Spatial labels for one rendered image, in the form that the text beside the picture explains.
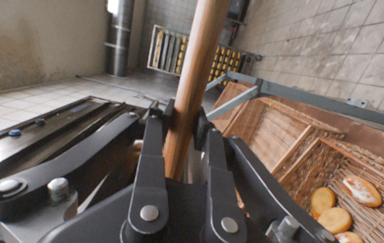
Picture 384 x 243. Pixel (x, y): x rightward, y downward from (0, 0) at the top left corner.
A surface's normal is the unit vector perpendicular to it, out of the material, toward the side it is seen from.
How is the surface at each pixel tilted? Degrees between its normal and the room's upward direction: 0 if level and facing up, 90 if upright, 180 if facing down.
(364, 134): 0
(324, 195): 38
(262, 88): 90
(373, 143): 0
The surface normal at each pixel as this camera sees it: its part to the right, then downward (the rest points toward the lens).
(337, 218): -0.72, -0.69
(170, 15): 0.04, 0.37
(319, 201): -0.69, -0.17
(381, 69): -0.97, -0.22
